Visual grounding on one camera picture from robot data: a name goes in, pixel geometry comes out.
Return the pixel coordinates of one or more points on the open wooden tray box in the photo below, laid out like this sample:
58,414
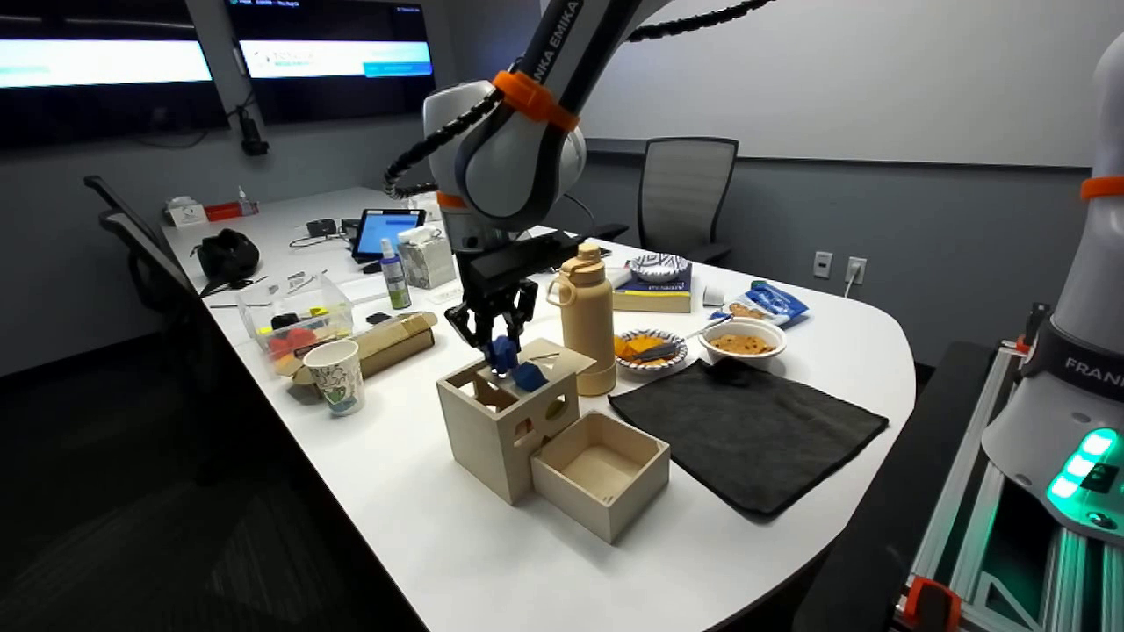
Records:
592,495

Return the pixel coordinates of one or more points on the tan wooden block box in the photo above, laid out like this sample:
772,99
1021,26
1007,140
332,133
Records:
393,342

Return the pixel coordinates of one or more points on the white bowl with chips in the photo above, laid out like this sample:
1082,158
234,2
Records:
741,342

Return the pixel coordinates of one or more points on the white carton box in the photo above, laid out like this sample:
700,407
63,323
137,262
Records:
431,259

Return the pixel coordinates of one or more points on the paper cup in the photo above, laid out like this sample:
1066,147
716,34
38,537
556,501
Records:
333,376

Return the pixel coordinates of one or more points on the black wall television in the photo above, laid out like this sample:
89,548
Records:
107,70
339,57

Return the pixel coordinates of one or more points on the small white container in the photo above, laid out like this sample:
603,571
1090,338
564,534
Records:
712,295

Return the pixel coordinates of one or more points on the blue and yellow book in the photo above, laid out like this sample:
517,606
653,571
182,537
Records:
649,298

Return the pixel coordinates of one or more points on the wall whiteboard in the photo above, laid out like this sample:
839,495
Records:
913,83

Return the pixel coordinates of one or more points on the small white box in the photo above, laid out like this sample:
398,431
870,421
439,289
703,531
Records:
182,212

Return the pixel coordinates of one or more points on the small blue cube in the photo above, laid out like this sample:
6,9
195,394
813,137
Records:
502,353

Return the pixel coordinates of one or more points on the tan thermos bottle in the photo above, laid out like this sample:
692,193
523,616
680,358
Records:
587,322

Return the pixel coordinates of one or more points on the blue snack bag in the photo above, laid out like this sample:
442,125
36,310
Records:
776,302

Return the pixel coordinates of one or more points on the patterned bowl with fruit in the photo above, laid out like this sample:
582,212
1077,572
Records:
649,353

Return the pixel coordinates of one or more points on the aluminium robot stand frame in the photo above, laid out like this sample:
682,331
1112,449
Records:
970,548

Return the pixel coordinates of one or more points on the wooden shape sorter box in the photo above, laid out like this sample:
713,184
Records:
502,432

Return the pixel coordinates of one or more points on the tablet with blue screen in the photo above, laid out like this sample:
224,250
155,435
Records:
387,234

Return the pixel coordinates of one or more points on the black bag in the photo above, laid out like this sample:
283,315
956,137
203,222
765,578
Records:
224,259

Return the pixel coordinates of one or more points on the white wall outlet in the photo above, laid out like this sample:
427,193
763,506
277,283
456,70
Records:
858,267
824,264

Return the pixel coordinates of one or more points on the clear plastic bin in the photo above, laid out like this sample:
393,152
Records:
294,322

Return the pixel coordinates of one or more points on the office chair with mesh back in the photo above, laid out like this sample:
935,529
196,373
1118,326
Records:
688,193

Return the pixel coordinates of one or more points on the black phone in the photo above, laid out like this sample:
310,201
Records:
378,318

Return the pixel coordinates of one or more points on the black pouch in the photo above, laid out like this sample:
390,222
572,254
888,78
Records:
320,225

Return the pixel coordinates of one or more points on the black cloth mat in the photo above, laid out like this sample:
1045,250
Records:
748,432

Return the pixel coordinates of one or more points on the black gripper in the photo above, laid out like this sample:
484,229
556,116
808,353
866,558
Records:
502,267

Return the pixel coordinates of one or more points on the grey office chair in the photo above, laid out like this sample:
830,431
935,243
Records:
143,240

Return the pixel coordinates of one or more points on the long blue block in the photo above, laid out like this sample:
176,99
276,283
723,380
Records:
527,376

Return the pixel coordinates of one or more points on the flat red item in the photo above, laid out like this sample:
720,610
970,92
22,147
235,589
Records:
229,209

